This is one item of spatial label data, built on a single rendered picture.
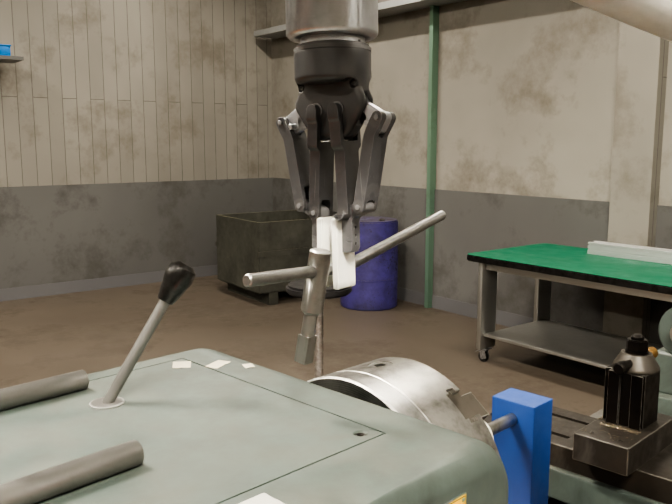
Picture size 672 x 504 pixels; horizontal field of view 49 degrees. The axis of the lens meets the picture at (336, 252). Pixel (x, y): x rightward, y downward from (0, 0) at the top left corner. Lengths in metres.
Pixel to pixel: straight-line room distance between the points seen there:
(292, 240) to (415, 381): 6.06
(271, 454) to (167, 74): 7.71
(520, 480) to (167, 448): 0.73
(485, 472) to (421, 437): 0.07
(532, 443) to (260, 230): 5.69
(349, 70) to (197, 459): 0.38
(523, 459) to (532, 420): 0.07
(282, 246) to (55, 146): 2.50
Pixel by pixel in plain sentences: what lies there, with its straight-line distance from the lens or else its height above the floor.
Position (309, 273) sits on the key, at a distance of 0.69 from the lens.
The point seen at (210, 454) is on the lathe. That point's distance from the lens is 0.68.
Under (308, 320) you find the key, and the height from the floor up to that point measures 1.36.
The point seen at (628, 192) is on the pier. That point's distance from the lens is 5.46.
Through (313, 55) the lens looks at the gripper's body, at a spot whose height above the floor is 1.61.
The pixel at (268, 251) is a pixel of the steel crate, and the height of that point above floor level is 0.52.
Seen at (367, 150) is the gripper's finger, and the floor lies 1.52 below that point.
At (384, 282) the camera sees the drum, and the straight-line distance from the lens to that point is 6.69.
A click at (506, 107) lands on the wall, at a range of 6.22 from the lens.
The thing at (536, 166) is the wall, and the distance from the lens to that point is 6.02.
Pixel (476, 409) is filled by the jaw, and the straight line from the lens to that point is 1.00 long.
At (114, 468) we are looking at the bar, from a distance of 0.65.
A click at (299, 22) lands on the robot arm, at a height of 1.64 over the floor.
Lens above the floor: 1.53
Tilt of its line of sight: 9 degrees down
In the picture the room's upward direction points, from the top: straight up
